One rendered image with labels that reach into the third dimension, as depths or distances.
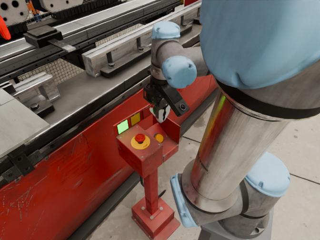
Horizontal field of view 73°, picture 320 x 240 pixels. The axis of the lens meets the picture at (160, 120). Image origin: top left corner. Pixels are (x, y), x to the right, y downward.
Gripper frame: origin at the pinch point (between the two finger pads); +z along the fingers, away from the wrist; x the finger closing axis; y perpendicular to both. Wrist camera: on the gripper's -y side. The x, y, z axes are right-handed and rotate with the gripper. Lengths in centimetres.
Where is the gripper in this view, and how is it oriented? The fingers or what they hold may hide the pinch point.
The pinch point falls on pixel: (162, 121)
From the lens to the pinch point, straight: 81.6
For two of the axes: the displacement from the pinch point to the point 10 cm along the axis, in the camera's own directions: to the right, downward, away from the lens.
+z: -0.6, 6.8, 7.3
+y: -6.9, -5.6, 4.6
